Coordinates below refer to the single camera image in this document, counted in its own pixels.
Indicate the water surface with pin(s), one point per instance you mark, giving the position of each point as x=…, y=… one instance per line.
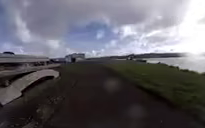
x=190, y=62

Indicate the grey metal guardrail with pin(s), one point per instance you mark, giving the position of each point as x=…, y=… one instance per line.
x=13, y=59

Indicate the dark asphalt path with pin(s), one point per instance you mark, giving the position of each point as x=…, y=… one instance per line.
x=96, y=100

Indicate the pale building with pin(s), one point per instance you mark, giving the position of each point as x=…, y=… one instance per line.
x=74, y=57

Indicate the distant dark hillside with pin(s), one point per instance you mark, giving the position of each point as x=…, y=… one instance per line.
x=150, y=55

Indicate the green grass strip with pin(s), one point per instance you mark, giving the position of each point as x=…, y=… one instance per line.
x=170, y=81

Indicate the pale concrete kerb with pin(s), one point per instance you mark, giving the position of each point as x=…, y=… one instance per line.
x=16, y=85

